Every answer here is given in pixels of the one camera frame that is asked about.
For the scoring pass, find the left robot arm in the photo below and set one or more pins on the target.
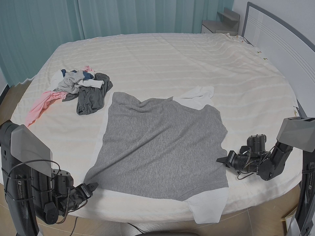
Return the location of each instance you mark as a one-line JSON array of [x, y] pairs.
[[29, 146]]

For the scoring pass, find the wooden framed white panel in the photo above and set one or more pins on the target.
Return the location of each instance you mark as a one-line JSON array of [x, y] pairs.
[[291, 227]]

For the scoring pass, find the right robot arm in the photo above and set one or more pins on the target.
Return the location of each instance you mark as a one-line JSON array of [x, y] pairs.
[[295, 134]]

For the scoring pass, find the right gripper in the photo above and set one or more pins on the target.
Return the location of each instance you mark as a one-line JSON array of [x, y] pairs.
[[240, 162]]

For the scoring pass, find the blue-green curtain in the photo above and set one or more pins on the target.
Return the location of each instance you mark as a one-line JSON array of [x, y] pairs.
[[147, 6], [37, 21]]

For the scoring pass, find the grey and white sweater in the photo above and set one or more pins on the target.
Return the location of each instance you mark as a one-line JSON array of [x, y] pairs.
[[160, 144]]

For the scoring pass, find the bed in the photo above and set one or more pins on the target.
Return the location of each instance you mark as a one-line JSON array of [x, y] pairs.
[[172, 65]]

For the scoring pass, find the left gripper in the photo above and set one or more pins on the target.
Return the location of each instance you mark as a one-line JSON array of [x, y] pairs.
[[80, 197]]

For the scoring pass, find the pile of clothes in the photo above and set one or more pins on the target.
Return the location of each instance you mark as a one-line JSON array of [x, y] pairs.
[[70, 81]]

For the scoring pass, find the grey bedside table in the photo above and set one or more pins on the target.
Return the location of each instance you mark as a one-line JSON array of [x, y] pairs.
[[219, 24]]

